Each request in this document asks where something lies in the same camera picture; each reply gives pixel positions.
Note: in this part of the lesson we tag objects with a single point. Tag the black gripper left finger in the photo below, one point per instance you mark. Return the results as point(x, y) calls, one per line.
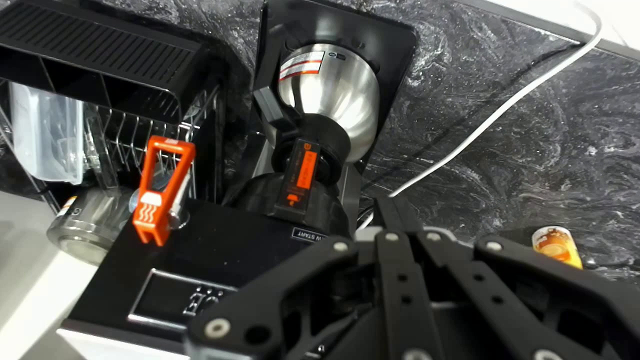
point(293, 287)

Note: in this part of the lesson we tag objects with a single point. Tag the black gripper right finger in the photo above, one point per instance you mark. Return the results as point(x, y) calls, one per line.
point(532, 293)

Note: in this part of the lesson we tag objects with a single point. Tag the black coffeemaker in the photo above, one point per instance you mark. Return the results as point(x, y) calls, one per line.
point(392, 60)

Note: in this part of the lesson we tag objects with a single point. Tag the small yellow cup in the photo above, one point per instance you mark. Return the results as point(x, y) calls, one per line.
point(556, 244)

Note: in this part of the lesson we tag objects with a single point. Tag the black box appliance with display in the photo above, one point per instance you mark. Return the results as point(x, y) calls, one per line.
point(201, 266)

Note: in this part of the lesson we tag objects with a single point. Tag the steel coffee carafe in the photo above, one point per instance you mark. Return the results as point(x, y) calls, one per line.
point(340, 92)

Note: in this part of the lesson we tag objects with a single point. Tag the clear glass jar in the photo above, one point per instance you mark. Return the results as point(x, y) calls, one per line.
point(87, 223)

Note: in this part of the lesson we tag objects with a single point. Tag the translucent plastic container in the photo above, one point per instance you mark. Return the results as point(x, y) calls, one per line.
point(46, 133)

